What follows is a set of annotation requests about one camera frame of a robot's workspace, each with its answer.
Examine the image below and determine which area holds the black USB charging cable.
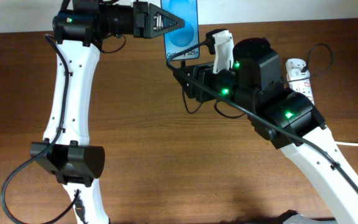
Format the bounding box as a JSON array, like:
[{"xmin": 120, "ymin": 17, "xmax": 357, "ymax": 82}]
[{"xmin": 178, "ymin": 42, "xmax": 334, "ymax": 119}]

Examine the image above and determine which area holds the white USB wall charger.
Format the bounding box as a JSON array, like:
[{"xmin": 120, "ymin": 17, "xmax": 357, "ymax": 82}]
[{"xmin": 287, "ymin": 68, "xmax": 310, "ymax": 83}]

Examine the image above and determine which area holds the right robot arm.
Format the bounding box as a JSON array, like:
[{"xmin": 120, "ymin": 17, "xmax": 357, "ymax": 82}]
[{"xmin": 172, "ymin": 38, "xmax": 358, "ymax": 223}]

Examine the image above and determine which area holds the blue Samsung Galaxy smartphone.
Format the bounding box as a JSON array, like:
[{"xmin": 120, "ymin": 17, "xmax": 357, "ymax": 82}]
[{"xmin": 160, "ymin": 0, "xmax": 199, "ymax": 58}]

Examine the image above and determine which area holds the white power strip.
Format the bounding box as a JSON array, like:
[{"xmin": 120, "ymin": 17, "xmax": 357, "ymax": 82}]
[{"xmin": 285, "ymin": 58, "xmax": 314, "ymax": 103}]

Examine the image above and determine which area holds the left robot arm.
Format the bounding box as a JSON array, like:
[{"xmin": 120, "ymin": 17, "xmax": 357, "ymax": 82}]
[{"xmin": 30, "ymin": 0, "xmax": 185, "ymax": 223}]

